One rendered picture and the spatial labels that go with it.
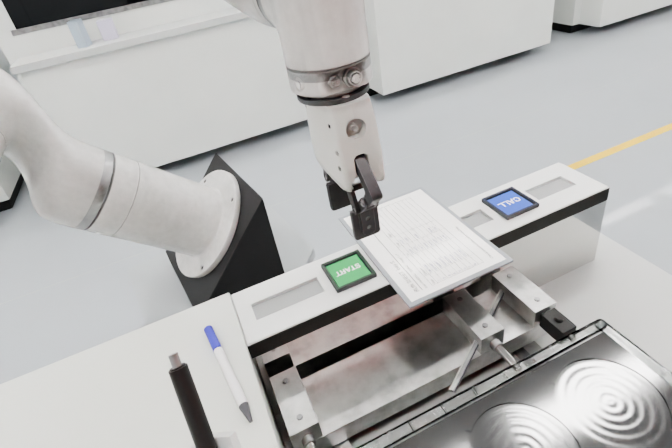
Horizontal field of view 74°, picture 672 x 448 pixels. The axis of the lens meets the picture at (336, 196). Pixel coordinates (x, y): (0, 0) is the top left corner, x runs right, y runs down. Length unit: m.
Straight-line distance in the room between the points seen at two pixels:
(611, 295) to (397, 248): 0.34
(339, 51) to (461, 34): 3.43
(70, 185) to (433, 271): 0.48
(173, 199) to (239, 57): 2.44
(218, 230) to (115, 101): 2.41
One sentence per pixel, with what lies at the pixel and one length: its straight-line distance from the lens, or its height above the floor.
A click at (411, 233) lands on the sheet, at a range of 0.64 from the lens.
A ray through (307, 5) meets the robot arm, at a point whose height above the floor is 1.29.
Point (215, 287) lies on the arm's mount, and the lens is 0.74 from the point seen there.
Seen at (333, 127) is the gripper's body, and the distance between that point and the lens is 0.44.
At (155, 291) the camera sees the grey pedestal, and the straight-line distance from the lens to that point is 0.91.
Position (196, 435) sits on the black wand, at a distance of 0.32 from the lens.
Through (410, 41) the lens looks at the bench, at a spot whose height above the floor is 0.43.
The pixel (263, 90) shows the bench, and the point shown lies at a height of 0.38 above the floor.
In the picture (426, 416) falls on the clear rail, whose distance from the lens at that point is 0.53.
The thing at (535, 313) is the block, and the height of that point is 0.91.
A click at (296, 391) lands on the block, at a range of 0.56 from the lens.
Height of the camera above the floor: 1.36
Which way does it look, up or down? 33 degrees down
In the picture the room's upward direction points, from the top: 11 degrees counter-clockwise
